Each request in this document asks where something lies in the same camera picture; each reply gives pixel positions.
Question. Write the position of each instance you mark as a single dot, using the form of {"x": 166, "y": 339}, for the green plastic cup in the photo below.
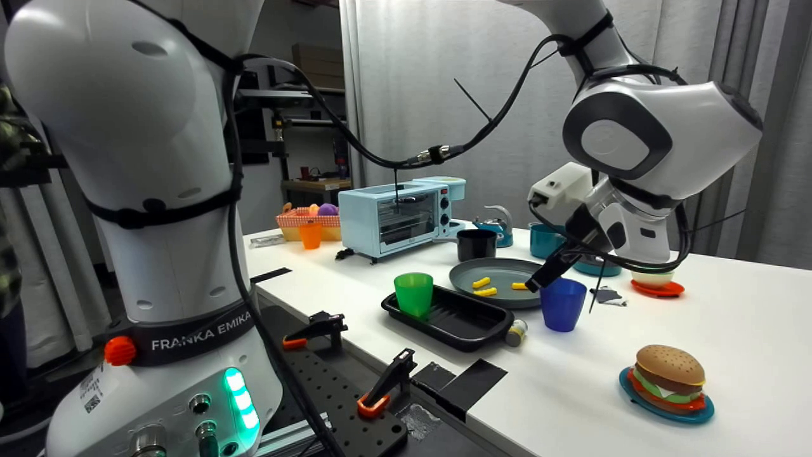
{"x": 415, "y": 296}

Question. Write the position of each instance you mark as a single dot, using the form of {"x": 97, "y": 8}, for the red round button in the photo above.
{"x": 119, "y": 349}

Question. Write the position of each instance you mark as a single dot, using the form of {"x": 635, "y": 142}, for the blue plastic cup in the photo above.
{"x": 560, "y": 307}

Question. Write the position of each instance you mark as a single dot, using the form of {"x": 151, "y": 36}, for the black breadboard base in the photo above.
{"x": 337, "y": 389}

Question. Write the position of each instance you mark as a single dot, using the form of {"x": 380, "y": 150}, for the orange plastic cup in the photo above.
{"x": 311, "y": 234}

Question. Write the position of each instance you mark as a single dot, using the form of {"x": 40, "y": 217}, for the yellow toy fry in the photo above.
{"x": 486, "y": 293}
{"x": 481, "y": 283}
{"x": 519, "y": 286}

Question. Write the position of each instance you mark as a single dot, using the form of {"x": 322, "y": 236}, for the pink toy basket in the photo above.
{"x": 286, "y": 225}

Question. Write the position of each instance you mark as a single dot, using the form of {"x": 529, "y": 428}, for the light blue toy oven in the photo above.
{"x": 363, "y": 219}

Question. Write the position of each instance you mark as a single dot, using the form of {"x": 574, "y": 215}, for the small black plug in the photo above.
{"x": 342, "y": 253}

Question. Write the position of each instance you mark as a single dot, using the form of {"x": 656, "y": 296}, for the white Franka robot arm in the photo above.
{"x": 142, "y": 128}

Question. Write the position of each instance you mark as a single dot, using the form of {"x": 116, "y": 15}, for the grey-blue toy kettle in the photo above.
{"x": 501, "y": 233}

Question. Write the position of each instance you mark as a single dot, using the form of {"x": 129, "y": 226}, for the wide black tape patch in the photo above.
{"x": 472, "y": 381}

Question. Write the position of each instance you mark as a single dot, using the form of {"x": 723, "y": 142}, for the toy hamburger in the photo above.
{"x": 668, "y": 417}
{"x": 668, "y": 368}

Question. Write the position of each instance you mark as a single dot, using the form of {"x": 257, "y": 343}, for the background storage shelf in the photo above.
{"x": 295, "y": 93}

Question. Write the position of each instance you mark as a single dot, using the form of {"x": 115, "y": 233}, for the long black tape strip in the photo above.
{"x": 269, "y": 274}

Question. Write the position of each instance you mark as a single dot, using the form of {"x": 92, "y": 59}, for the black orange clamp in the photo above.
{"x": 384, "y": 384}
{"x": 321, "y": 329}

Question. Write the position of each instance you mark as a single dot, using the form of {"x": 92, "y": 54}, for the camouflage clothing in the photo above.
{"x": 10, "y": 136}

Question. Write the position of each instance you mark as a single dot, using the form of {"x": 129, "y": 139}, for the small black toy piece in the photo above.
{"x": 607, "y": 296}

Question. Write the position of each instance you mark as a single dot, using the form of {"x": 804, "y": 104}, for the grey curtain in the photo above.
{"x": 407, "y": 85}

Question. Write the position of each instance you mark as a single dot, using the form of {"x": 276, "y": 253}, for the small yellow label can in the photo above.
{"x": 516, "y": 333}

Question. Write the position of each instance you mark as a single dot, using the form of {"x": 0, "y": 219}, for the teal cooking pot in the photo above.
{"x": 547, "y": 241}

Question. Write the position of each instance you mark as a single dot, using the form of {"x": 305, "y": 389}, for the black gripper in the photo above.
{"x": 596, "y": 233}

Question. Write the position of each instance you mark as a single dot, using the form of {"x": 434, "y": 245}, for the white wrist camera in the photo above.
{"x": 558, "y": 186}

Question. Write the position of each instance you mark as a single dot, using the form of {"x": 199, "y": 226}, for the black cooking pot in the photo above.
{"x": 472, "y": 245}

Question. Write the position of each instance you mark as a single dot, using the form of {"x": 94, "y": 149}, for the small orange plate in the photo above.
{"x": 661, "y": 291}

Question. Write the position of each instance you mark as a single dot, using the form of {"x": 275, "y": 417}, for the black rectangular tray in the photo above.
{"x": 456, "y": 321}

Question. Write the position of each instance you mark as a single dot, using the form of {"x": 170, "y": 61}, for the purple toy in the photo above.
{"x": 327, "y": 208}

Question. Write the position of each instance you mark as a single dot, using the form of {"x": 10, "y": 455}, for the silver aluminium rail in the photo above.
{"x": 295, "y": 436}

